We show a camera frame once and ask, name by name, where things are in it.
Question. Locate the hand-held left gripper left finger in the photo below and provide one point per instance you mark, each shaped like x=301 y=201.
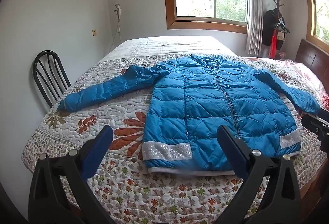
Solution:
x=97 y=152

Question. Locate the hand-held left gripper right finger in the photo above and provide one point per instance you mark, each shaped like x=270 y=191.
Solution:
x=236 y=162

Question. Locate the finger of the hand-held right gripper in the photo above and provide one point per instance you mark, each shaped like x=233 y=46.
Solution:
x=324 y=113
x=314 y=125

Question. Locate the blue puffer jacket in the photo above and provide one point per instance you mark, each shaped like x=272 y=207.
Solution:
x=205 y=111

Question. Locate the pink floral bedding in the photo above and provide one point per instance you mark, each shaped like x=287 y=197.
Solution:
x=308 y=72

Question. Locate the dark wooden headboard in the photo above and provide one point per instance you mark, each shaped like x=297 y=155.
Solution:
x=311 y=57

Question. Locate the floral quilted bed cover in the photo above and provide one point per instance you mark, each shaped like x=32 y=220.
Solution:
x=144 y=193

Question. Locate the small pink object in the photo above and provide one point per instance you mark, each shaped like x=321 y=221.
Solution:
x=283 y=55

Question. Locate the red hanging garment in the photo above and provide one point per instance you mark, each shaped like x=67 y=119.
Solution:
x=273 y=44

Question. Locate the black metal chair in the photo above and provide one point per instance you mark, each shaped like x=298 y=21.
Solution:
x=47 y=52

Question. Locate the white curtain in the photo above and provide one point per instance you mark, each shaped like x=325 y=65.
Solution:
x=254 y=21

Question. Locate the white quilted bedspread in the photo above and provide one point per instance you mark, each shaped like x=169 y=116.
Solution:
x=174 y=45

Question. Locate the narrow wooden frame window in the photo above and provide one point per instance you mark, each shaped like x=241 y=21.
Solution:
x=309 y=8

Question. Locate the white wall-mounted device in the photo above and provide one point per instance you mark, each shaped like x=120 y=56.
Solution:
x=118 y=11

